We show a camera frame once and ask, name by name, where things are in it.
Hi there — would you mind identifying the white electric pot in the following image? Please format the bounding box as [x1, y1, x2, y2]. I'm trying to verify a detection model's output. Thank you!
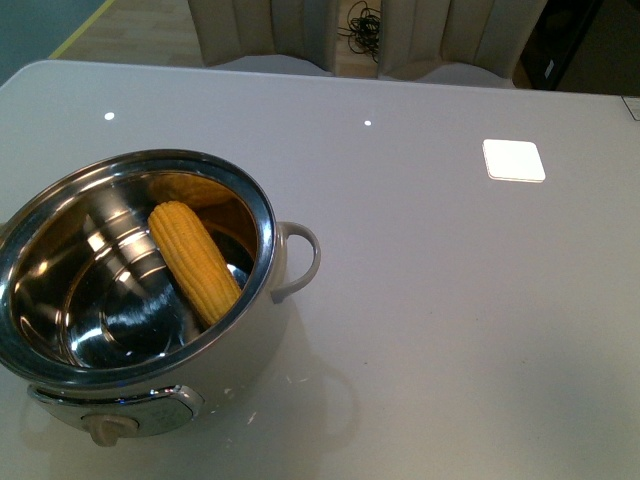
[1, 150, 321, 446]

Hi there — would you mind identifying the beige chair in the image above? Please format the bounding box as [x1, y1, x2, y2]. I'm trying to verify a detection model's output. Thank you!
[188, 0, 339, 77]
[377, 0, 546, 88]

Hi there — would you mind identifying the beige chair left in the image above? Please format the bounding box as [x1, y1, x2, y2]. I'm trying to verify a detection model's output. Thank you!
[188, 0, 339, 77]

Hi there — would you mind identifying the table label sticker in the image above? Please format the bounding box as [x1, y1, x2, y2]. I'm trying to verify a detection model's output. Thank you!
[621, 96, 640, 121]

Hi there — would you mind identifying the beige chair right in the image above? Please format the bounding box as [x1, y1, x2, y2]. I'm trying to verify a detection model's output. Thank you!
[377, 0, 546, 88]

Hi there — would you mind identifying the yellow corn cob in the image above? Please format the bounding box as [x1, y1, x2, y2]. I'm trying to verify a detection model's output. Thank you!
[148, 201, 241, 326]

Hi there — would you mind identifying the black cable bundle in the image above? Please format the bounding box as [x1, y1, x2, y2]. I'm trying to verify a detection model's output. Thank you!
[336, 1, 384, 65]

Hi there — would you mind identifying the dark cabinet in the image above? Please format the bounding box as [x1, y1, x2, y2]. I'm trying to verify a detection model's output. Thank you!
[520, 0, 603, 92]

